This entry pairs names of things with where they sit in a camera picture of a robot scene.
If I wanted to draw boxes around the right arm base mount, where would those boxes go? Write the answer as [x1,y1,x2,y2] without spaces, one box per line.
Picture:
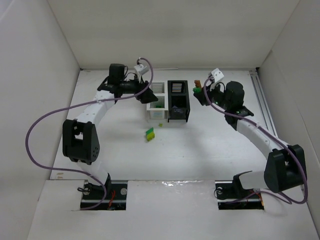
[213,171,265,210]

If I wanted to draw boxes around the brown and green lego stack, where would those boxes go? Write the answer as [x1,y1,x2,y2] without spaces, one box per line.
[192,80,202,94]

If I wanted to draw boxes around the white two-slot container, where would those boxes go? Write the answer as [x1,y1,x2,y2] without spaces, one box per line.
[146,81,169,122]

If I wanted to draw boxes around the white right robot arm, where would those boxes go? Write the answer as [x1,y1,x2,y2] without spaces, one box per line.
[192,79,307,194]

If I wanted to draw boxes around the purple lego pieces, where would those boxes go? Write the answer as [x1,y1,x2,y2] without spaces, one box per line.
[172,106,182,111]

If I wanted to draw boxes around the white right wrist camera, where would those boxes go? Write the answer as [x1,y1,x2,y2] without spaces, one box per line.
[208,68,224,89]

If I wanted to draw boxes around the black two-slot container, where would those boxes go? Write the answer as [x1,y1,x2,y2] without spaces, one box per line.
[167,80,190,123]

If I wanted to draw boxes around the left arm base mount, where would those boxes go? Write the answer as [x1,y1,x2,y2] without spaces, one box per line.
[77,179,128,211]

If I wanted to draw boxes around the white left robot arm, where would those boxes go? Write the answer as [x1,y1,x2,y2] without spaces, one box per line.
[62,63,158,186]

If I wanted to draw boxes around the aluminium rail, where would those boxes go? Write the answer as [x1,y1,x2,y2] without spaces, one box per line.
[249,69,278,137]

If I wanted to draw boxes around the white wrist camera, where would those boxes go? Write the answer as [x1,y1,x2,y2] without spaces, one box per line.
[134,63,149,79]
[208,68,224,89]

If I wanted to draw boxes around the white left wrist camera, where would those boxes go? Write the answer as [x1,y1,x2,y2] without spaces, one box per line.
[134,63,149,79]

